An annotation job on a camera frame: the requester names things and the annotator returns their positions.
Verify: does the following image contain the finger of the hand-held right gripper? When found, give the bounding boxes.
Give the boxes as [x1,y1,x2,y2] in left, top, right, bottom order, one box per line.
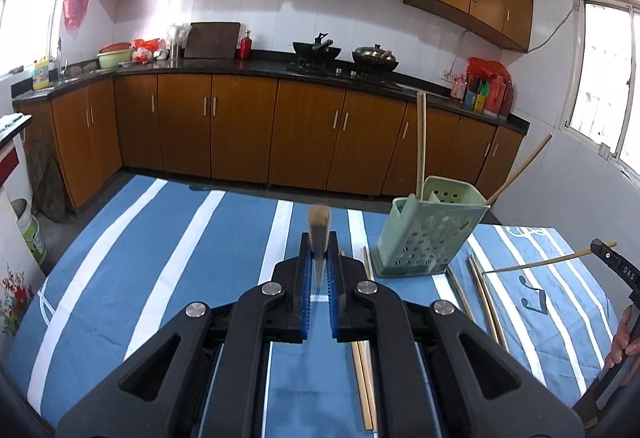
[590,239,640,304]

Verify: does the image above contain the green perforated utensil holder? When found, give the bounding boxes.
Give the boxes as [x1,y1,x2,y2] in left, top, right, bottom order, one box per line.
[374,175,491,279]

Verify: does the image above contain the dark wooden cutting board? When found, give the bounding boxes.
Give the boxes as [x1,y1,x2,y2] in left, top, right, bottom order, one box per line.
[183,22,242,60]

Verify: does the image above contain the red plastic bag on counter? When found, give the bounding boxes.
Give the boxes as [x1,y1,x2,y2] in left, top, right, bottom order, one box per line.
[131,38,168,64]

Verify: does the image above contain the steel canister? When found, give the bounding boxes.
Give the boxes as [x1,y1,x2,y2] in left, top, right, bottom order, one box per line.
[169,23,193,60]

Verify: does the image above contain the steel sink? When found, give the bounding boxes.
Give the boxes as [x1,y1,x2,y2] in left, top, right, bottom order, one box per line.
[50,73,96,86]

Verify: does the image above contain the black kitchen countertop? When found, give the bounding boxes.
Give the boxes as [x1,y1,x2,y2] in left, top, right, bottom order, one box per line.
[11,53,531,135]

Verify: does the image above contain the green basin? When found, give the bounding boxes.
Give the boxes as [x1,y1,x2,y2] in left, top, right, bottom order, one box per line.
[96,43,133,70]

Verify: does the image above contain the red plastic bag on wall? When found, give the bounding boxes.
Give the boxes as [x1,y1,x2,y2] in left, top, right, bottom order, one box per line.
[63,0,93,30]

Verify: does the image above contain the paint bucket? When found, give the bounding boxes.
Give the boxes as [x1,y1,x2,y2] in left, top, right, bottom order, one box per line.
[11,199,47,265]

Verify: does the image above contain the colourful condiment box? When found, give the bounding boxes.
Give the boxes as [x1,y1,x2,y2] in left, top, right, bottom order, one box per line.
[464,78,488,113]

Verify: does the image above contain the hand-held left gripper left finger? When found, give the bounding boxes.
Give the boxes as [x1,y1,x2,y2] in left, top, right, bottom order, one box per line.
[55,232,313,438]

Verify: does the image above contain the red bag behind bottles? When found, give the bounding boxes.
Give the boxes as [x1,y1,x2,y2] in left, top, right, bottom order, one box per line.
[466,57,512,89]

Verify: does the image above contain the black wok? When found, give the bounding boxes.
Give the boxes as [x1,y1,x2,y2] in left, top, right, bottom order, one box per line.
[292,33,342,61]

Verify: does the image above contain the dark pot with lid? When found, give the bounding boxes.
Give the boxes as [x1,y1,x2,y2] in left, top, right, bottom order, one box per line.
[352,44,400,71]

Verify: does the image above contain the white floral appliance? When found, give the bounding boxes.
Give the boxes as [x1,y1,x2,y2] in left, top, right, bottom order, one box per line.
[0,158,48,344]

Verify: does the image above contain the window beside table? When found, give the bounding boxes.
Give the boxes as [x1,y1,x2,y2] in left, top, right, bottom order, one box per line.
[565,0,640,179]

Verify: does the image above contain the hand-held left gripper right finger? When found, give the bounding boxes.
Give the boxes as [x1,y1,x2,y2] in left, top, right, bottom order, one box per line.
[327,232,586,438]

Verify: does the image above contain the white wall cable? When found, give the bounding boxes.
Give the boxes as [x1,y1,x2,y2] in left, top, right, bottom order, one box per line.
[525,3,586,54]

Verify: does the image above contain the wooden base cabinets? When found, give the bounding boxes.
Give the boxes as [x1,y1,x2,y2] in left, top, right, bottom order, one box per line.
[14,73,526,214]

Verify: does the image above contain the blue white striped tablecloth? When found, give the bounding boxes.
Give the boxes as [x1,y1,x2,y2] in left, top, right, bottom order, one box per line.
[7,175,621,438]

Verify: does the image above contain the dark red bottles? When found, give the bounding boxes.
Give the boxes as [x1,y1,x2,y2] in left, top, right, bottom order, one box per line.
[492,78,515,118]

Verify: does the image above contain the black gas stove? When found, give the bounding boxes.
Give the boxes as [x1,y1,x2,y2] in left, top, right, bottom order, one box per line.
[285,60,406,84]

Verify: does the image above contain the person's right hand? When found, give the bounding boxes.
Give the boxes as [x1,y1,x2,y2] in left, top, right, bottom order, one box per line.
[604,305,640,370]

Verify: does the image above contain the yellow dish soap bottle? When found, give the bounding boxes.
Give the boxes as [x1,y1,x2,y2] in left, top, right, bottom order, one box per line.
[31,55,52,91]

